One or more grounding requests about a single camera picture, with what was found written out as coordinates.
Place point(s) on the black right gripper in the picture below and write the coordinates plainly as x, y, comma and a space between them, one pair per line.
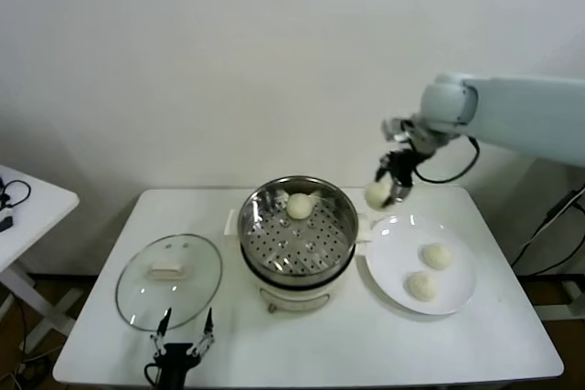
402, 164

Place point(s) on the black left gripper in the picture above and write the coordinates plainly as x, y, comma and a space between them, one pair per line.
176, 365

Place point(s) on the white steamed baozi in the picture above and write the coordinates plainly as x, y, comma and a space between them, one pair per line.
435, 256
377, 196
421, 287
299, 206

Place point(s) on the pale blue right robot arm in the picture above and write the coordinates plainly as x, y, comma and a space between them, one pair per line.
516, 111

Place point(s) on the stainless steel steamer basket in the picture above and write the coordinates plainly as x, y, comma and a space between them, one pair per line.
297, 248

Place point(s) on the round glass pot lid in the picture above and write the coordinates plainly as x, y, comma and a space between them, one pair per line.
164, 269

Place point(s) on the white round plate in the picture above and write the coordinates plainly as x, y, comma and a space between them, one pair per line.
457, 235

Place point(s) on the cream white electric cooker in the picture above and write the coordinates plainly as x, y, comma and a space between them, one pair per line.
292, 301

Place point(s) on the white folding side table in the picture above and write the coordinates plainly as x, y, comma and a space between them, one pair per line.
41, 221

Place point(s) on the small black white device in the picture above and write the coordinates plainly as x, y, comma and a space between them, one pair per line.
4, 224

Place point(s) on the white metal floor frame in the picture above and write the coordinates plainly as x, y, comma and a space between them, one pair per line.
562, 312

